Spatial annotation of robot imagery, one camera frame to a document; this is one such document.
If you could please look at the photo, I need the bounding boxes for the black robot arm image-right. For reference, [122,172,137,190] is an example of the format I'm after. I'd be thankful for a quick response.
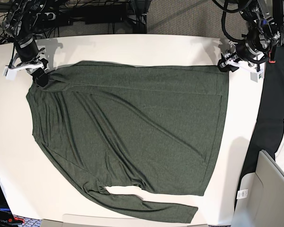
[213,0,280,75]

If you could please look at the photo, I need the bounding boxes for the dark green long-sleeve shirt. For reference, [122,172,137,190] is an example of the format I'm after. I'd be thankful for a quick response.
[27,61,229,223]

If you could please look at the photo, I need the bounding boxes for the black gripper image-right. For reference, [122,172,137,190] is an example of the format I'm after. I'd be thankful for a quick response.
[217,53,239,73]

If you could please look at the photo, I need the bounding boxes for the grey plastic bin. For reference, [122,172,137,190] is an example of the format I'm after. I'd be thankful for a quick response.
[231,150,284,227]

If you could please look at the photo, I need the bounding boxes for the black garment on right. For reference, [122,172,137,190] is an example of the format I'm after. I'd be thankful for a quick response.
[233,46,284,215]

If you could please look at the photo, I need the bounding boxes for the red clamp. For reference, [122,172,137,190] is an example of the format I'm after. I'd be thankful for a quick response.
[268,50,276,64]

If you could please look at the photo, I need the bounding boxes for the tangled black cables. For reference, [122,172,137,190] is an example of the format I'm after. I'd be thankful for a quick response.
[0,0,62,45]

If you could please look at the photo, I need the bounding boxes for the white price tag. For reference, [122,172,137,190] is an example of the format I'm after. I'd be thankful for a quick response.
[236,189,248,200]

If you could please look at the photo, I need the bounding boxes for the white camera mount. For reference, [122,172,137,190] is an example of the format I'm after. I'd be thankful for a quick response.
[3,59,48,80]
[226,55,265,82]

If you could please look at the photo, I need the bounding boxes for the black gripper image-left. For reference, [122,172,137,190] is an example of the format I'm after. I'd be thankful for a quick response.
[26,60,49,87]

